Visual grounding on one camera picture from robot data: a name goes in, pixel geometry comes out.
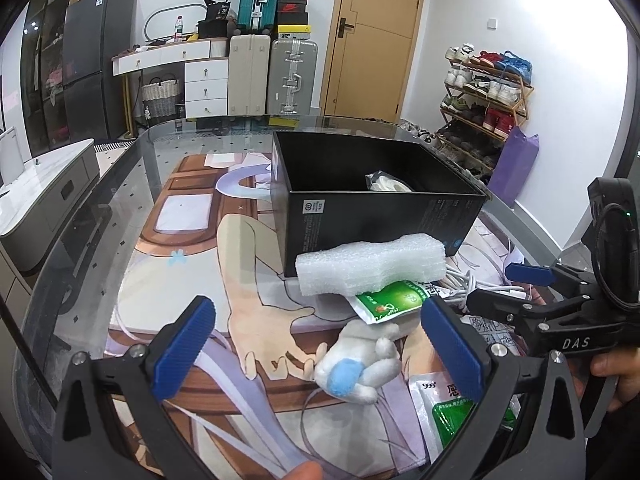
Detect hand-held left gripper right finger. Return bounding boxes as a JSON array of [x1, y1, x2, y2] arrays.
[[421, 295, 587, 480]]

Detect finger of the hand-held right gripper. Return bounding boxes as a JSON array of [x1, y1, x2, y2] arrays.
[[466, 286, 568, 333], [504, 261, 598, 292]]

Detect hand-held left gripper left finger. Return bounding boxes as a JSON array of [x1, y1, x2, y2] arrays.
[[52, 296, 221, 480]]

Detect white cable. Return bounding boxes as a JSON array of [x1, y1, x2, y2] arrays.
[[442, 265, 533, 311]]

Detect green white medicine packet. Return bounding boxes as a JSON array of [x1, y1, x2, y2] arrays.
[[352, 280, 436, 327], [407, 372, 518, 467]]

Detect white plush toy blue patch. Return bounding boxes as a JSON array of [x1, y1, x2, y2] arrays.
[[314, 319, 402, 405]]

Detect white foam block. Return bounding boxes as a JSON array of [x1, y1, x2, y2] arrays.
[[295, 232, 447, 297]]

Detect black cardboard box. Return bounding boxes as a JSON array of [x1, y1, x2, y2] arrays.
[[271, 130, 488, 278]]

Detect person's right hand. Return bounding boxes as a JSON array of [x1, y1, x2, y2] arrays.
[[590, 344, 640, 414]]

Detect person's left hand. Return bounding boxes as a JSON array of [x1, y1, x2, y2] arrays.
[[272, 460, 325, 480]]

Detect printed cartoon table mat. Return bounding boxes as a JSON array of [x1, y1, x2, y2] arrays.
[[107, 152, 551, 480]]

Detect purple bag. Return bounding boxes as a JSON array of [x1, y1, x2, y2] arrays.
[[492, 126, 540, 208]]

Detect plastic-wrapped white roll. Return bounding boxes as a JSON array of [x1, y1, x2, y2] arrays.
[[365, 170, 413, 193]]

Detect scattered white sneakers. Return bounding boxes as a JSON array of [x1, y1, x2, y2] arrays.
[[400, 119, 441, 146]]

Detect wooden shoe rack with shoes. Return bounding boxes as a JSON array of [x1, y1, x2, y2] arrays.
[[437, 42, 533, 176]]

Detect grey white sideboard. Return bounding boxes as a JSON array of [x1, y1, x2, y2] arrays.
[[0, 138, 101, 273]]

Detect wicker basket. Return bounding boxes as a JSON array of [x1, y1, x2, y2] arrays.
[[141, 77, 182, 116]]

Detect wooden door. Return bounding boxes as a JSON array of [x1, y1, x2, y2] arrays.
[[320, 0, 428, 123]]

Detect white desk with drawers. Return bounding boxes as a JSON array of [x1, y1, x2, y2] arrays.
[[111, 40, 231, 121]]

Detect beige suitcase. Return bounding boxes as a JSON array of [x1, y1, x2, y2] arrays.
[[228, 34, 272, 117]]

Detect silver suitcase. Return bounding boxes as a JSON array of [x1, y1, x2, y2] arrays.
[[267, 37, 319, 117]]

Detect dark grey refrigerator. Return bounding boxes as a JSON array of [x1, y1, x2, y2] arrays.
[[62, 0, 136, 141]]

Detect glass-door display cabinet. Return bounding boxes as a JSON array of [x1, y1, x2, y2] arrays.
[[20, 0, 81, 158]]

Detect black paper bag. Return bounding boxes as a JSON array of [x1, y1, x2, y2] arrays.
[[203, 0, 232, 23]]

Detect curved metal tube frame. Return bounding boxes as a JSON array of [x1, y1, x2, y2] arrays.
[[145, 2, 208, 41]]

